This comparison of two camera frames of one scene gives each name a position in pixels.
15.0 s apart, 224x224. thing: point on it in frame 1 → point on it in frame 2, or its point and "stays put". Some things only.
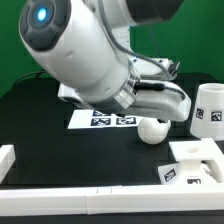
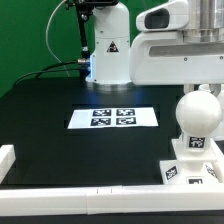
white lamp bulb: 152,131 → 198,114
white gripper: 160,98 → 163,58
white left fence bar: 7,158 stays put
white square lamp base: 189,170 stays put
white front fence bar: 117,199 stays put
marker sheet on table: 91,119 stays put
